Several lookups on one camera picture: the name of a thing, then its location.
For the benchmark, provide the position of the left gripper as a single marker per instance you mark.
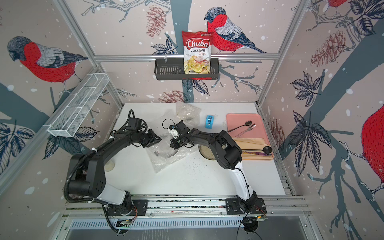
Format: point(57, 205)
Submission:
point(153, 139)

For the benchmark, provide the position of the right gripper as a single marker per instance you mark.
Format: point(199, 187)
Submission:
point(173, 144)

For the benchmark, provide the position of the white plate dark rim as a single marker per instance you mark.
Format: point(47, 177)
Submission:
point(164, 151)

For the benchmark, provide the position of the clear bubble wrap sheet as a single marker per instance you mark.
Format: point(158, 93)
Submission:
point(188, 113)
point(159, 126)

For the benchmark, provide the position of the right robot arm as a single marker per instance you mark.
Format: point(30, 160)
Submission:
point(227, 154)

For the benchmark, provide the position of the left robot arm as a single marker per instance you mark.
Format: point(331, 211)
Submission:
point(86, 178)

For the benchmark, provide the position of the blue tape dispenser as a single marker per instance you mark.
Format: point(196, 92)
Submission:
point(209, 122)

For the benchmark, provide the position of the speckled cream plate dark rim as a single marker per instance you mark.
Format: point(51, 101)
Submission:
point(206, 153)

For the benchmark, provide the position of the shaker jar black lid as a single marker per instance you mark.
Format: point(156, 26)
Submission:
point(109, 166)

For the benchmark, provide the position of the pink tray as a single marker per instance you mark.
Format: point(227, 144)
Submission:
point(235, 120)

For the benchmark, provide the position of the black spoon on tray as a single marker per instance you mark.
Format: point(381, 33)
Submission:
point(246, 124)

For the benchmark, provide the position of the silver fork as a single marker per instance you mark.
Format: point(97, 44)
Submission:
point(251, 127)

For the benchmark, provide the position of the black ladle spoon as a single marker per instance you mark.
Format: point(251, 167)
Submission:
point(265, 149)

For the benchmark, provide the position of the Chuba cassava chips bag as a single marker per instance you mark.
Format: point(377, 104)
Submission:
point(197, 52)

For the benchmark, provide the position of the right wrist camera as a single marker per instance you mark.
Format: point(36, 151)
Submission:
point(173, 131)

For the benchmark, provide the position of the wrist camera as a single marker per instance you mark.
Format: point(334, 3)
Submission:
point(136, 124)
point(173, 131)

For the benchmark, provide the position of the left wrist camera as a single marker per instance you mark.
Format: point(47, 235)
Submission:
point(136, 124)

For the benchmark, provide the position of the black wire basket shelf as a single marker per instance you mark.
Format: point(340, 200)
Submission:
point(173, 70)

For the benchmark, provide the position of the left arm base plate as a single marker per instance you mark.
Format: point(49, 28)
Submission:
point(132, 208)

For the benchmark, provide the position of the white mesh wall shelf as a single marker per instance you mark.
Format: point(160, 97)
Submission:
point(72, 116)

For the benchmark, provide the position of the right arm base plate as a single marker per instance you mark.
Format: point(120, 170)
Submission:
point(239, 207)

